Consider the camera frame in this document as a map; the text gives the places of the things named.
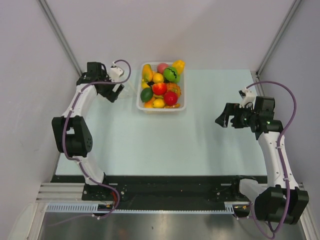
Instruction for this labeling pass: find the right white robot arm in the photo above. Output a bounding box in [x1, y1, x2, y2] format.
[215, 96, 309, 225]

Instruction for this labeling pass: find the green striped toy melon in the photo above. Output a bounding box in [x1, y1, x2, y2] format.
[163, 66, 180, 84]

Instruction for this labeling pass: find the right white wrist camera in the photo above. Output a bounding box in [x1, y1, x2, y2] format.
[238, 88, 256, 108]

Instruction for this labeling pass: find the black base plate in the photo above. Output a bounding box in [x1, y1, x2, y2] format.
[51, 174, 270, 208]

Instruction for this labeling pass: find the orange toy pineapple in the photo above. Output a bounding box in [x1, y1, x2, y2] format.
[166, 82, 181, 98]

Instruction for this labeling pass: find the green toy lime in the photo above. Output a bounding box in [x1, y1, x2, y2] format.
[140, 87, 154, 103]

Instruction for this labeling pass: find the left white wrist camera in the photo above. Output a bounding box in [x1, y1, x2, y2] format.
[109, 61, 124, 82]

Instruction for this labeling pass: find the orange toy carrot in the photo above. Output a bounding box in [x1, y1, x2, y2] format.
[164, 103, 181, 109]

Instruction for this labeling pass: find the red yellow toy apple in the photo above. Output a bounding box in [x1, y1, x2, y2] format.
[152, 82, 167, 96]

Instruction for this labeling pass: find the pink toy peach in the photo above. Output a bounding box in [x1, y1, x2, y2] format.
[156, 62, 169, 74]

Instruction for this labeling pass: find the small yellow toy lemon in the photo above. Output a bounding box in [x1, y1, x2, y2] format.
[153, 98, 166, 109]

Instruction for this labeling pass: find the white slotted cable duct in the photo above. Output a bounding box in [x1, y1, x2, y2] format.
[45, 201, 249, 214]

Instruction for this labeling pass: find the clear zip top bag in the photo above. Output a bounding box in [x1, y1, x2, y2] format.
[119, 81, 138, 99]

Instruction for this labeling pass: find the orange toy persimmon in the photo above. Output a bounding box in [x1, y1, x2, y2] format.
[144, 97, 156, 109]

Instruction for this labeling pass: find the white plastic fruit basket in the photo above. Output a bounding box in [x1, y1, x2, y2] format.
[136, 60, 187, 113]

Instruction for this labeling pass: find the yellow toy banana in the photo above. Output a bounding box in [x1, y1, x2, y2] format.
[141, 79, 150, 89]

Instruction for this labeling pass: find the yellow toy bell pepper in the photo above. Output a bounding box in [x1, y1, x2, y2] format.
[171, 59, 186, 75]

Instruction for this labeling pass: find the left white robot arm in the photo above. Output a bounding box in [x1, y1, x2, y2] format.
[51, 61, 125, 200]

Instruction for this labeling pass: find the red toy tomato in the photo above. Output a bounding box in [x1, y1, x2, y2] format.
[163, 91, 178, 106]

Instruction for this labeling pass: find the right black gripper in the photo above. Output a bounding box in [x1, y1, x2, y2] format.
[215, 102, 259, 129]

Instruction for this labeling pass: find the orange yellow toy mango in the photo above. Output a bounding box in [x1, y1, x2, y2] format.
[141, 64, 154, 83]

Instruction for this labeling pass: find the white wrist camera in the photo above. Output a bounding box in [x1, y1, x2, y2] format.
[238, 88, 256, 108]
[109, 61, 124, 82]

